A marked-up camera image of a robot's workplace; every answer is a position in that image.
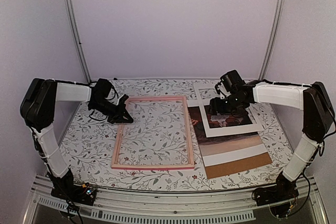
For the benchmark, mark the right aluminium post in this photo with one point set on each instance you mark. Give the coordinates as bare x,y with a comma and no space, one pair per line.
272,38

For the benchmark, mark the front aluminium rail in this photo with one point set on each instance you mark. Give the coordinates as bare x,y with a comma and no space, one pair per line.
126,206

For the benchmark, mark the pink wooden picture frame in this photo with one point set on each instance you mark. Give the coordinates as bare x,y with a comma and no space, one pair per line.
152,166

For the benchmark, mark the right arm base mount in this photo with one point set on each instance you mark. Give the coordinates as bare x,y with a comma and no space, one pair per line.
284,202

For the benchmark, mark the left aluminium post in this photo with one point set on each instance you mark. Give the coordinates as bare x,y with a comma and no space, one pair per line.
77,40

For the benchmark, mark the floral table mat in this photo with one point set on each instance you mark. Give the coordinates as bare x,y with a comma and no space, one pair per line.
88,144

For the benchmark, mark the white mat board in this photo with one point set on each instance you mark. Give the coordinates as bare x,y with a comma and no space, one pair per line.
255,126

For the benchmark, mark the dark photo print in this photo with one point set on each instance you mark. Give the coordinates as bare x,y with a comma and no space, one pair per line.
224,149

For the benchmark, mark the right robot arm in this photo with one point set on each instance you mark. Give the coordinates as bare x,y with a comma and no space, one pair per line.
318,116

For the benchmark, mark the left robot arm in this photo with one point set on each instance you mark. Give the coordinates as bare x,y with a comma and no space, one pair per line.
38,111

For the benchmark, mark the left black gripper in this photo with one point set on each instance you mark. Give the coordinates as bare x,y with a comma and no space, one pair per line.
118,117

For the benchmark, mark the clear acrylic sheet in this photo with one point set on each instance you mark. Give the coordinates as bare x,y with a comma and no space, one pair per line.
155,132

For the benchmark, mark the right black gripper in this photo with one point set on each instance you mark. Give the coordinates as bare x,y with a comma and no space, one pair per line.
216,108

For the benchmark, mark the aluminium post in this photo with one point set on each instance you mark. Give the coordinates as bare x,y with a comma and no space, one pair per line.
77,40
272,38

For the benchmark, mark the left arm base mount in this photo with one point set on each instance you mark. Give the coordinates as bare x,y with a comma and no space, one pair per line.
75,194

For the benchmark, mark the brown backing board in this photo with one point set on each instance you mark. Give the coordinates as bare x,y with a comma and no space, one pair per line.
238,166

